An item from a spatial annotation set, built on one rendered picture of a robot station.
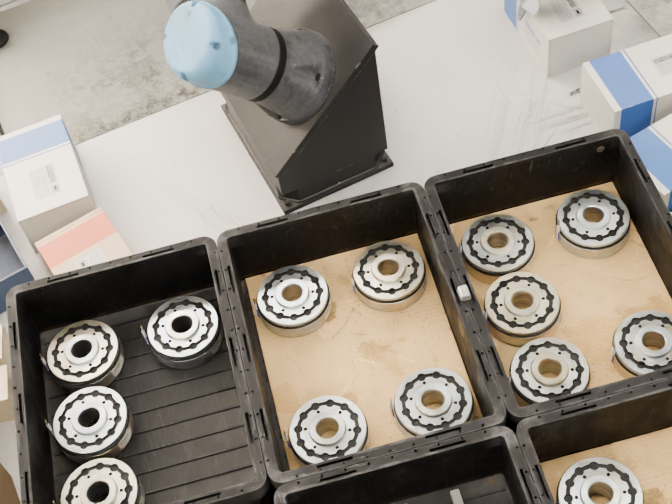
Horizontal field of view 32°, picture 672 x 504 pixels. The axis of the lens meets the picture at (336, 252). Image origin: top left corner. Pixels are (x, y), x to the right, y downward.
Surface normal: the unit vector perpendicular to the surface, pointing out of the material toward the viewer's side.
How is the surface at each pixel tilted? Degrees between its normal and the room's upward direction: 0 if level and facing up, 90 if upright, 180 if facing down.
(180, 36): 46
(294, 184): 90
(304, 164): 90
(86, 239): 0
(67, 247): 0
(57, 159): 0
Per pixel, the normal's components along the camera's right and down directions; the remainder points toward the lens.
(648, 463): -0.12, -0.58
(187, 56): -0.66, -0.03
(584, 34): 0.32, 0.74
